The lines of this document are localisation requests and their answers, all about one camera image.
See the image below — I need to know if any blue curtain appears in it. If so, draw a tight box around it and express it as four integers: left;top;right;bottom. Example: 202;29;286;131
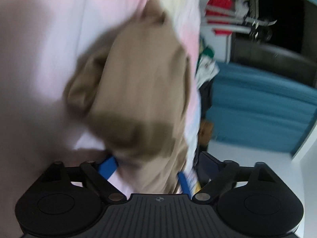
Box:
209;62;317;154

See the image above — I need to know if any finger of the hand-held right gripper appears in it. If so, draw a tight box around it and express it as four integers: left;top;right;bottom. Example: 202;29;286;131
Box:
178;171;193;200

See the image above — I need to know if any black garment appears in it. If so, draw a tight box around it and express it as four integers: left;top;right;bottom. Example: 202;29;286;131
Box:
198;79;215;122

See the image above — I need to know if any dark window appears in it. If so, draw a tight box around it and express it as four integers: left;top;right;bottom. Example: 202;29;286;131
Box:
231;0;317;87

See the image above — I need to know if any garment steamer stand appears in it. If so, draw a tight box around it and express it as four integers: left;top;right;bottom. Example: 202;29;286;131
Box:
202;0;278;40

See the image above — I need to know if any tan t-shirt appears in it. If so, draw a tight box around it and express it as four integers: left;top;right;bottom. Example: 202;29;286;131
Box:
63;0;192;195

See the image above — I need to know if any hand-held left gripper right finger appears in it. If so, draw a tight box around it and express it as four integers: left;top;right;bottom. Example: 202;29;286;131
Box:
192;152;279;204

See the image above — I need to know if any white garment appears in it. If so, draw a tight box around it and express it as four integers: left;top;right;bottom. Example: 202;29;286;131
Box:
197;55;220;87

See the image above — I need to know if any red garment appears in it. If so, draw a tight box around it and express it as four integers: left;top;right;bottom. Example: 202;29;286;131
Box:
205;0;234;36

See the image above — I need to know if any bed with pastel sheet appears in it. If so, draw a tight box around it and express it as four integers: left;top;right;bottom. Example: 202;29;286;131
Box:
0;0;202;238

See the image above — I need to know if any brown paper bag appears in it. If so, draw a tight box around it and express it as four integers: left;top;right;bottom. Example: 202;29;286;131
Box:
199;121;214;144

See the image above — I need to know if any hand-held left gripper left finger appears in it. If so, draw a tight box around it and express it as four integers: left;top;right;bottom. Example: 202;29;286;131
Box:
41;155;127;204

